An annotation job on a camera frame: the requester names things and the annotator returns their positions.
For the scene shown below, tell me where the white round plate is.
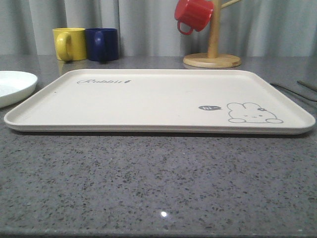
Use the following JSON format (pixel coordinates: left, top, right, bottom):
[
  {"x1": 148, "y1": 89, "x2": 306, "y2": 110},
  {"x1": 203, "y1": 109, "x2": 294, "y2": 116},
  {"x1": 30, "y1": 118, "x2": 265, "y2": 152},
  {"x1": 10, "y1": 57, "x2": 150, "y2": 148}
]
[{"x1": 0, "y1": 71, "x2": 38, "y2": 108}]

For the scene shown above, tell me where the wooden mug tree stand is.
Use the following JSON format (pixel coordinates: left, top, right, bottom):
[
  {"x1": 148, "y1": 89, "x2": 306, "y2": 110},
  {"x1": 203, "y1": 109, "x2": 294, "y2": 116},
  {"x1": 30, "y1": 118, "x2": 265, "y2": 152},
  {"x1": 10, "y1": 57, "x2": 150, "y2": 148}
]
[{"x1": 183, "y1": 0, "x2": 242, "y2": 68}]

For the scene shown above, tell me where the silver chopstick pair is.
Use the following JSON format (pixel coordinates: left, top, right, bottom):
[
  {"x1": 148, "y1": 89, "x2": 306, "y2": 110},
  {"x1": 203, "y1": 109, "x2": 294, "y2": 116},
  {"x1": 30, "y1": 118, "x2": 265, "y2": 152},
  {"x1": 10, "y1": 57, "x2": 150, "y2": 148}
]
[{"x1": 297, "y1": 80, "x2": 317, "y2": 92}]

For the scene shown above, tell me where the dark blue mug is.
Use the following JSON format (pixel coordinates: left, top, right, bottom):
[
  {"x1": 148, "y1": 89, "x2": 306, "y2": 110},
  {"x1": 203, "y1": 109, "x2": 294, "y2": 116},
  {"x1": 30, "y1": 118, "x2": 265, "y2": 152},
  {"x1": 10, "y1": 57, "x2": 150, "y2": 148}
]
[{"x1": 85, "y1": 28, "x2": 119, "y2": 61}]

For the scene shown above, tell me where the red mug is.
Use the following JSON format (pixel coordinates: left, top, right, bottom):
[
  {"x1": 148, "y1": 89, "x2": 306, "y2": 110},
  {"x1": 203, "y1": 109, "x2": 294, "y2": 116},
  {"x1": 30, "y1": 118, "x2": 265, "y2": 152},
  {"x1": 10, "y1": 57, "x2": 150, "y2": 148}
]
[{"x1": 174, "y1": 0, "x2": 214, "y2": 35}]

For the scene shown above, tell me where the yellow mug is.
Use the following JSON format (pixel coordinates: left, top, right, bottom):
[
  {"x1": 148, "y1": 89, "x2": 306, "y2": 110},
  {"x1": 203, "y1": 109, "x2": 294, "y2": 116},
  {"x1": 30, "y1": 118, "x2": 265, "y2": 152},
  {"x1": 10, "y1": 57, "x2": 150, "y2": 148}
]
[{"x1": 53, "y1": 28, "x2": 87, "y2": 61}]

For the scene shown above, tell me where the beige rabbit serving tray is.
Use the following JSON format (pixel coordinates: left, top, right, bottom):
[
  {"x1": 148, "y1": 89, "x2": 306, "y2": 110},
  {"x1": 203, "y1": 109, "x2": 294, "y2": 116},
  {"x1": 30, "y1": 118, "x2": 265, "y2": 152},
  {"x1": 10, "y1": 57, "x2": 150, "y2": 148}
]
[{"x1": 4, "y1": 69, "x2": 316, "y2": 134}]

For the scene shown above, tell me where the grey curtain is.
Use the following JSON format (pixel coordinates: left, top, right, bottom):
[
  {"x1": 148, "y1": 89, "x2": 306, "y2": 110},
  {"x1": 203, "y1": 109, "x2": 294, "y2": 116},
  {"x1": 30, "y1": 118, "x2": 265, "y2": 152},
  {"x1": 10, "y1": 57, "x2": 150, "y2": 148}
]
[{"x1": 0, "y1": 0, "x2": 317, "y2": 57}]

